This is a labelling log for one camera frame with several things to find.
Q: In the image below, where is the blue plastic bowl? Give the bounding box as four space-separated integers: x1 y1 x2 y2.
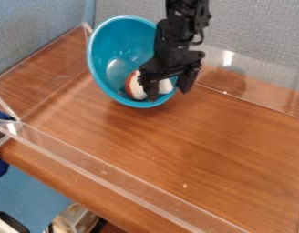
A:
86 15 176 108

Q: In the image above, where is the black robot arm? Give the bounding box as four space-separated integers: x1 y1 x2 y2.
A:
138 0 211 102

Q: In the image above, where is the toy mushroom brown cap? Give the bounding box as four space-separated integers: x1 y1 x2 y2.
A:
124 70 173 101

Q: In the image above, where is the clear acrylic table barrier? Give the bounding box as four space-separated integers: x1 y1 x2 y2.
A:
0 25 299 233

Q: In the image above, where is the grey box under table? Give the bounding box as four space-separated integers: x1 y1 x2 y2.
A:
42 203 100 233

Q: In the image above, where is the black object at bottom left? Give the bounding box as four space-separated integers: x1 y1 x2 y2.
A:
0 212 30 233

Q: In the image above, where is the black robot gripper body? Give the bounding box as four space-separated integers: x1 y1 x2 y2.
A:
138 19 205 85

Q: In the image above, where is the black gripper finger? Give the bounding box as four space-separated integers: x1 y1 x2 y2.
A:
176 67 199 94
142 80 158 102

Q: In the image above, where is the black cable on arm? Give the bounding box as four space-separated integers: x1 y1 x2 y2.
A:
189 28 205 47

